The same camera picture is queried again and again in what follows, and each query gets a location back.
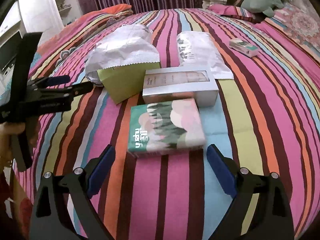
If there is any green box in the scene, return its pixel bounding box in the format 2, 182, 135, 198
98, 62, 161, 105

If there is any white plastic bag with print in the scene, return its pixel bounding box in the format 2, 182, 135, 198
85, 24, 160, 86

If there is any silver white carton box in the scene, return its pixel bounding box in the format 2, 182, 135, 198
142, 65, 219, 107

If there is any green forest tissue pack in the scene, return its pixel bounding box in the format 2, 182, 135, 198
127, 98, 206, 158

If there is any white printed pouch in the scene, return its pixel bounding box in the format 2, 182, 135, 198
176, 31, 234, 80

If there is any person left hand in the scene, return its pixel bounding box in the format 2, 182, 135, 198
1, 119, 40, 172

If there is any folded orange quilt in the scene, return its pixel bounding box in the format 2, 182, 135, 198
34, 4, 133, 61

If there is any black television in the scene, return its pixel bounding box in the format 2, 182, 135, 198
1, 31, 22, 74

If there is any white wardrobe shelf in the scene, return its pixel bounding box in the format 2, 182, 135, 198
1, 0, 83, 45

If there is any striped colourful bedspread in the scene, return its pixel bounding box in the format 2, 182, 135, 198
15, 9, 319, 239

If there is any far white nightstand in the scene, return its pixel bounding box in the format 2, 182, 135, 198
202, 0, 227, 9

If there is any small tissue pack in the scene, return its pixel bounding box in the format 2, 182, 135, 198
229, 38, 259, 58

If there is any small pink pillow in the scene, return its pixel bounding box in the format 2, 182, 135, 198
207, 4, 265, 24

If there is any floral pink pillow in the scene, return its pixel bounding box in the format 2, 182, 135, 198
254, 3, 319, 64

